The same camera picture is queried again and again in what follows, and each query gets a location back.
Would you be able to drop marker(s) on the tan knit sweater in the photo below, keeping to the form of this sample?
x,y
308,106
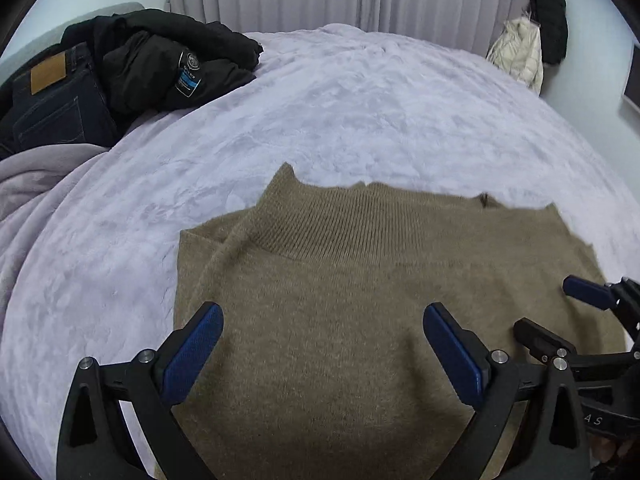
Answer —
x,y
350,335

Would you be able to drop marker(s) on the person's right hand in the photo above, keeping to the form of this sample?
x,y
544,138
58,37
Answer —
x,y
607,450

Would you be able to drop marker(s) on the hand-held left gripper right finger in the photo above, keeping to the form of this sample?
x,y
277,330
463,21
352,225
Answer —
x,y
455,355

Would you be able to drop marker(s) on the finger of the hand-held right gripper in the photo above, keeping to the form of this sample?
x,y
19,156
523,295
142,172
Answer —
x,y
542,337
582,287

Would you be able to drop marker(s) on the dark blue jeans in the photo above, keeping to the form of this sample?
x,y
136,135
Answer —
x,y
55,110

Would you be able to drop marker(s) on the black hanging puffer jacket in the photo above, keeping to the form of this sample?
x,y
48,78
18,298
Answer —
x,y
550,20

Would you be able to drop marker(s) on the cream puffer jacket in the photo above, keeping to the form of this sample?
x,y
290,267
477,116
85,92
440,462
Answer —
x,y
520,52

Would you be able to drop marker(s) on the lilac plush bed blanket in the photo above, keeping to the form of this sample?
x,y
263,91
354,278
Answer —
x,y
350,110

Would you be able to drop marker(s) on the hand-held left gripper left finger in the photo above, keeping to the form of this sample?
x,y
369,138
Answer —
x,y
192,355

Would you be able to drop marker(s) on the grey fleece blanket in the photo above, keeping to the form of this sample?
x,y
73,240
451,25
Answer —
x,y
35,175

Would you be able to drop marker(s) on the black jacket with label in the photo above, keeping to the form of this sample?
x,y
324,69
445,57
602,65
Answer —
x,y
145,60

